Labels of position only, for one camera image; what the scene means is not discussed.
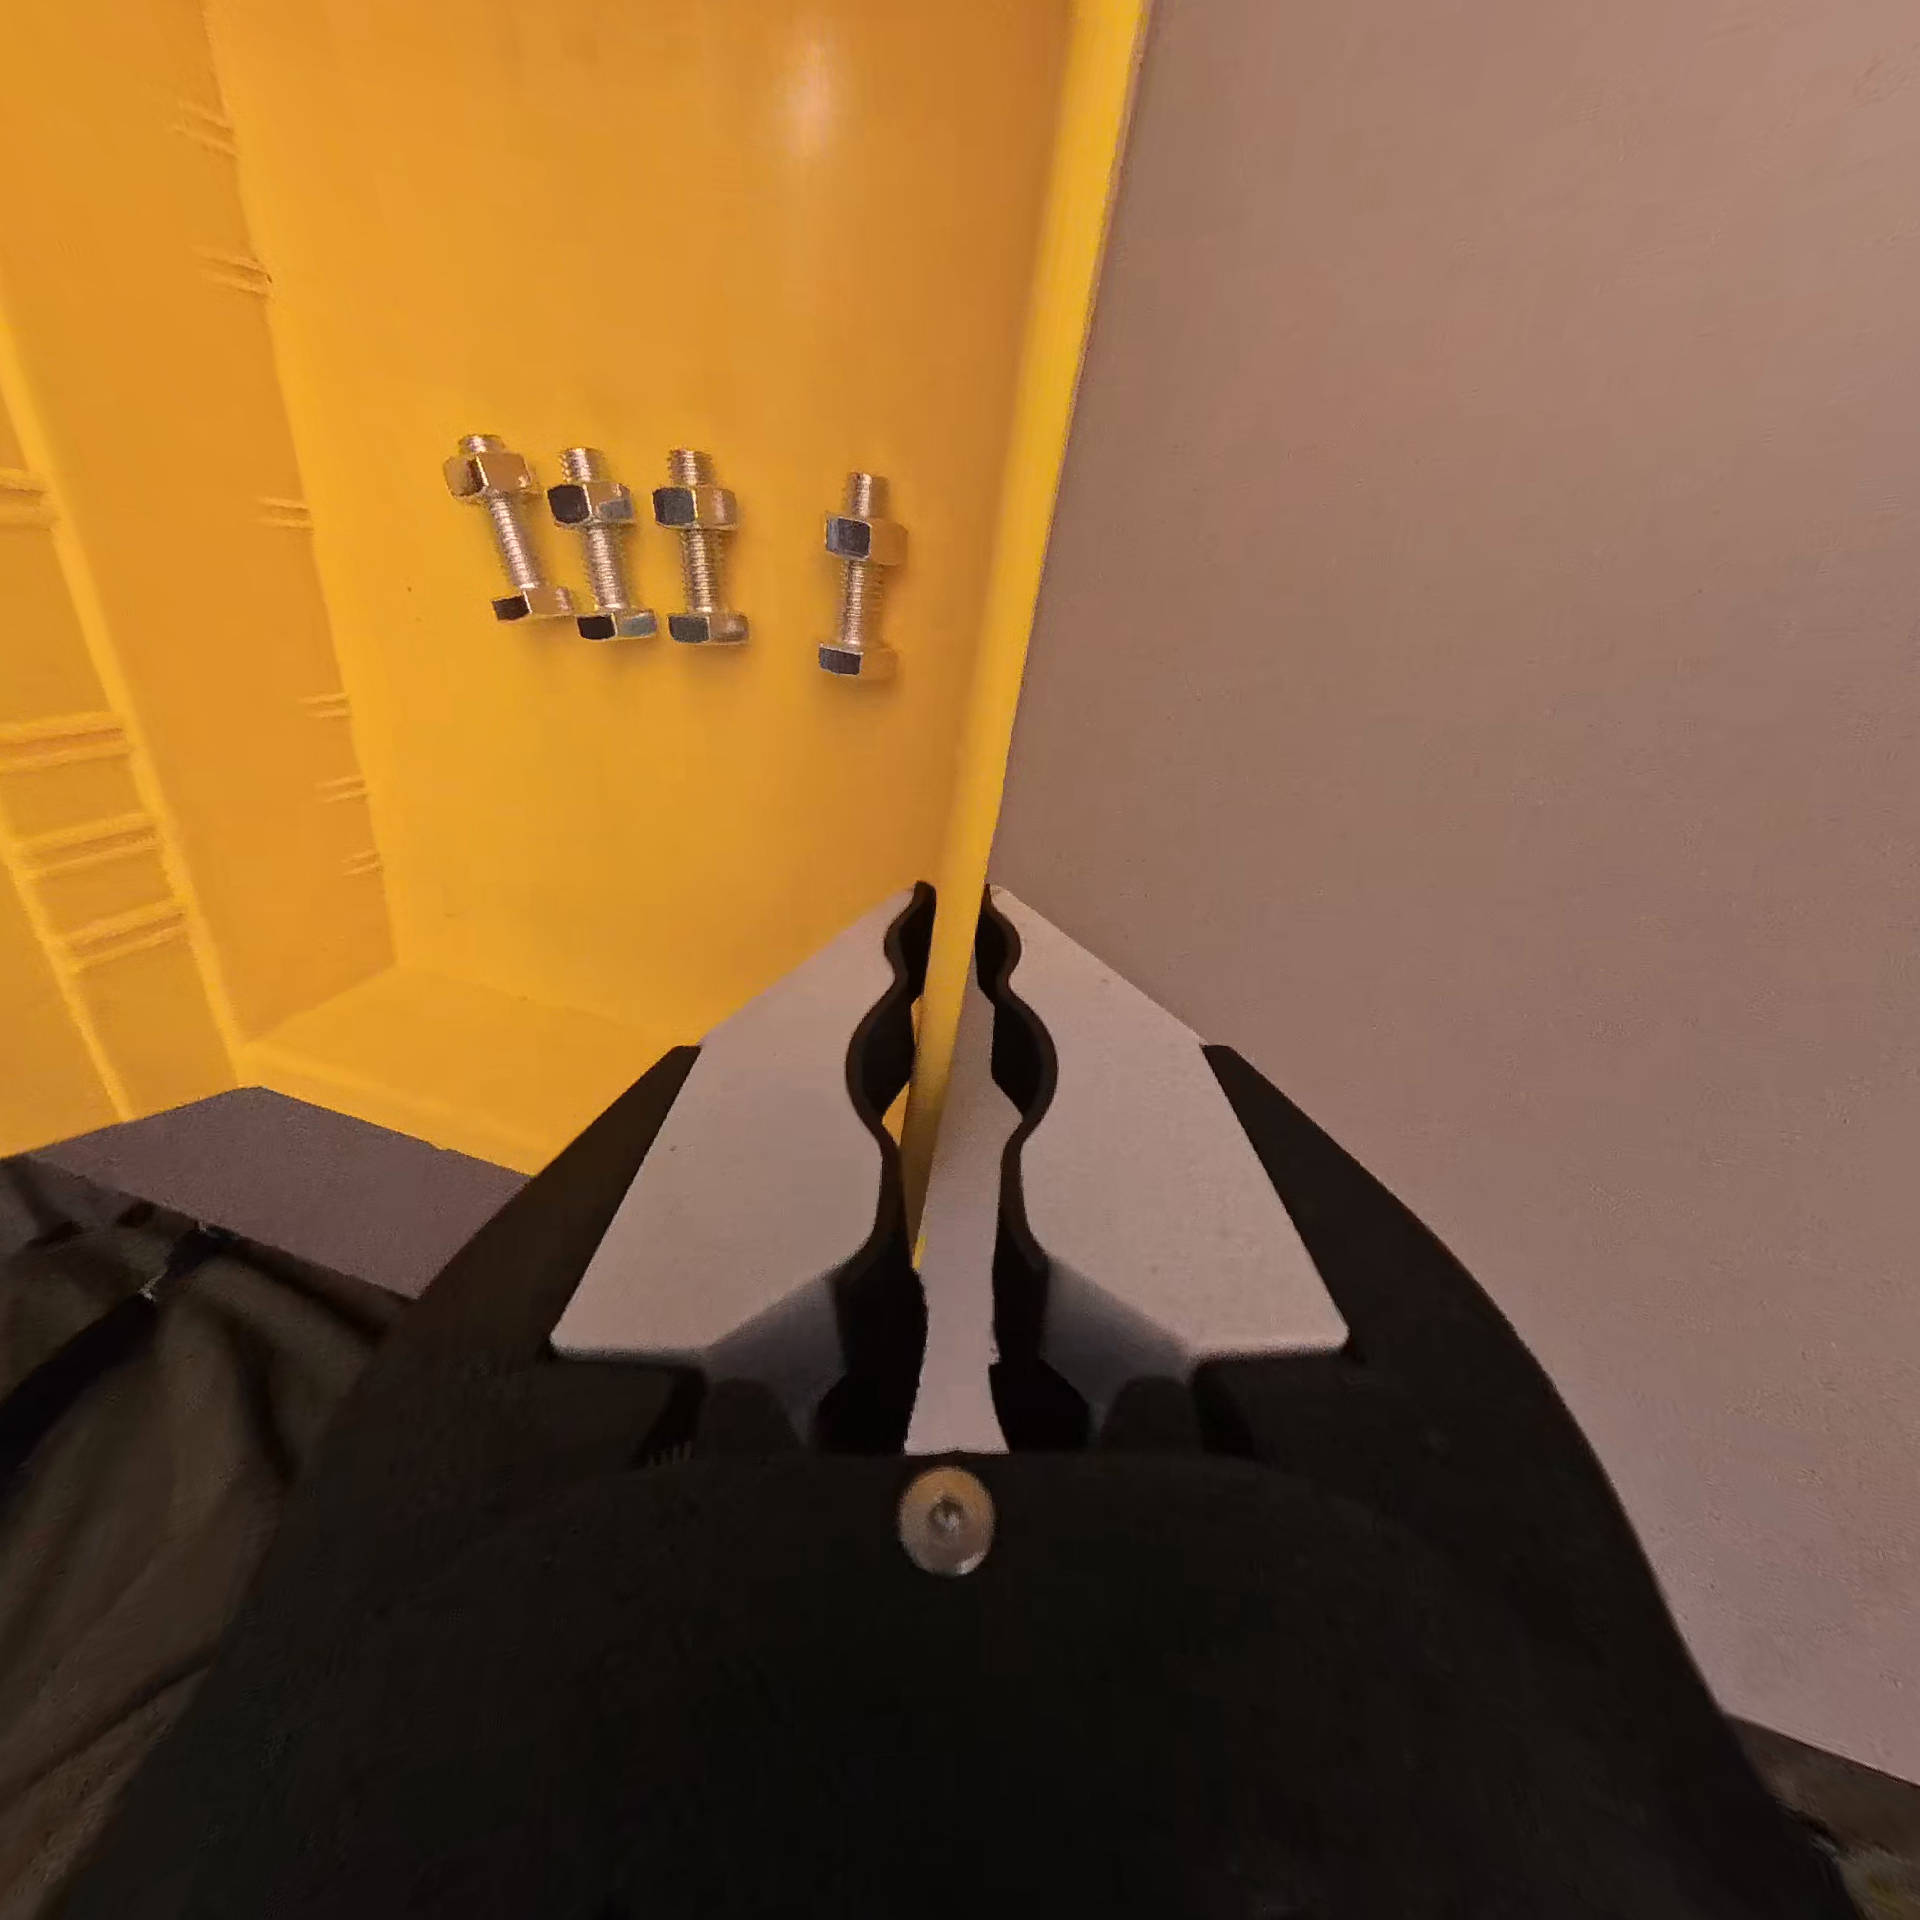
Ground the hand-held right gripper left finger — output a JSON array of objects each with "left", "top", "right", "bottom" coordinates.
[{"left": 550, "top": 882, "right": 939, "bottom": 1454}]

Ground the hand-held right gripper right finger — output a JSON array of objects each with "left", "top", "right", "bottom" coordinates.
[{"left": 982, "top": 884, "right": 1350, "bottom": 1454}]

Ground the steel hex bolt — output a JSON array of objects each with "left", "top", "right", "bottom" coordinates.
[
  {"left": 553, "top": 444, "right": 662, "bottom": 645},
  {"left": 449, "top": 434, "right": 576, "bottom": 626},
  {"left": 816, "top": 473, "right": 905, "bottom": 680},
  {"left": 660, "top": 447, "right": 751, "bottom": 650}
]

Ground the yellow plastic bin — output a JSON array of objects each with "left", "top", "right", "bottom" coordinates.
[{"left": 0, "top": 0, "right": 1158, "bottom": 1270}]

